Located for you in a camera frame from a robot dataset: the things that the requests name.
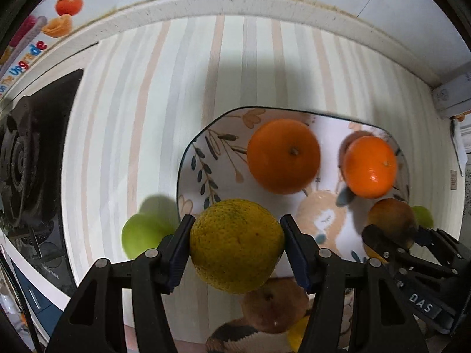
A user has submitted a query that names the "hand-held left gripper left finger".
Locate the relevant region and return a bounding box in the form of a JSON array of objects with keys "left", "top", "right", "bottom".
[{"left": 46, "top": 214, "right": 196, "bottom": 353}]

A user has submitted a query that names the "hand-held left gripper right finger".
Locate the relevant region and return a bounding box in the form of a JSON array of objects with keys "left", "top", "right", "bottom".
[{"left": 280, "top": 214, "right": 429, "bottom": 353}]

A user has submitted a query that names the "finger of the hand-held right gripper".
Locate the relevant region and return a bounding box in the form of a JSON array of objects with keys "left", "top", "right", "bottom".
[
  {"left": 361, "top": 224, "right": 453, "bottom": 279},
  {"left": 416, "top": 228, "right": 471, "bottom": 277}
]

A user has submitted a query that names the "brown pear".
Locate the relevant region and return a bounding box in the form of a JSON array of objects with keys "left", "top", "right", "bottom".
[{"left": 368, "top": 198, "right": 417, "bottom": 251}]

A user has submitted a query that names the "yellow citrus fruit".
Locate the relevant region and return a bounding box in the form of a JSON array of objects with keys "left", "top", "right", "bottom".
[
  {"left": 287, "top": 314, "right": 313, "bottom": 352},
  {"left": 189, "top": 199, "right": 286, "bottom": 295}
]

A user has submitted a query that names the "floral ceramic plate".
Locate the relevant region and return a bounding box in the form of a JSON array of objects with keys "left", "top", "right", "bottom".
[{"left": 177, "top": 106, "right": 411, "bottom": 278}]

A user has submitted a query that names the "green apple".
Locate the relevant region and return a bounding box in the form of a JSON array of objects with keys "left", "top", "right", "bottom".
[
  {"left": 121, "top": 213, "right": 178, "bottom": 260},
  {"left": 411, "top": 206, "right": 435, "bottom": 229}
]

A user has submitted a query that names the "red-brown apple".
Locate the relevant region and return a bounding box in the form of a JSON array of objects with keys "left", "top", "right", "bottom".
[{"left": 241, "top": 277, "right": 311, "bottom": 334}]

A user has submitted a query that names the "orange mandarin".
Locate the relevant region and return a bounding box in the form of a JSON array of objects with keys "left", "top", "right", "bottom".
[
  {"left": 342, "top": 135, "right": 399, "bottom": 198},
  {"left": 246, "top": 119, "right": 321, "bottom": 195}
]

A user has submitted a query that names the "folded white paper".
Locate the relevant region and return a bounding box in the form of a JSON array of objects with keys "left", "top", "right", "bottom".
[{"left": 452, "top": 116, "right": 471, "bottom": 177}]

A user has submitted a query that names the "calico cat sticker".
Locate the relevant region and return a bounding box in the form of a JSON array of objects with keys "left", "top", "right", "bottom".
[{"left": 205, "top": 290, "right": 356, "bottom": 353}]

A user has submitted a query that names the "blue cabinet drawer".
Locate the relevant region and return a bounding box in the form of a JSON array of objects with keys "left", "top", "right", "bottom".
[{"left": 7, "top": 243, "right": 70, "bottom": 339}]

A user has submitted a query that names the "stove burner grate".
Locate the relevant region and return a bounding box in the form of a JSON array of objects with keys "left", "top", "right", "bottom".
[{"left": 0, "top": 96, "right": 62, "bottom": 225}]

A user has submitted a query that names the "black gas stove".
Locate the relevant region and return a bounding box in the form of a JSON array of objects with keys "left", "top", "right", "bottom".
[{"left": 0, "top": 68, "right": 85, "bottom": 302}]

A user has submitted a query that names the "colourful wall sticker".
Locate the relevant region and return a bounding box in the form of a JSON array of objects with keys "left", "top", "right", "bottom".
[{"left": 0, "top": 0, "right": 84, "bottom": 94}]

